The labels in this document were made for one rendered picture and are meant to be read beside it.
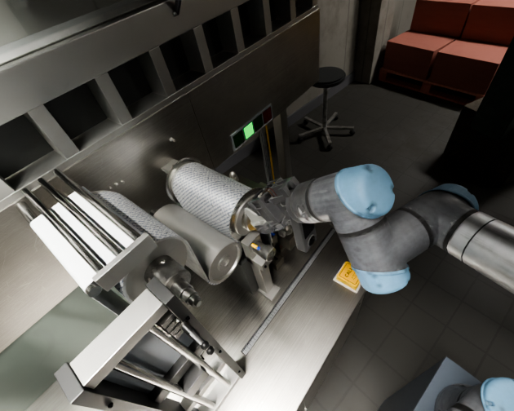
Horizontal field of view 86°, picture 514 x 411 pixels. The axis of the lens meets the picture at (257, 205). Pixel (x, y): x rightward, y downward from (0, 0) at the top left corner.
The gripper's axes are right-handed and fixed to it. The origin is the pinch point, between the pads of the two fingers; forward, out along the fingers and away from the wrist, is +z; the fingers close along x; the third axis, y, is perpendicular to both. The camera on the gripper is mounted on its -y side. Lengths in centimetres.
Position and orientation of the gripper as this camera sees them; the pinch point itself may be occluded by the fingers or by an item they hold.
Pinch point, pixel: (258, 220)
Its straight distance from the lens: 67.8
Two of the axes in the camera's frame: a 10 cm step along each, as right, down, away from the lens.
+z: -4.9, 1.2, 8.6
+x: -6.2, 6.5, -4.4
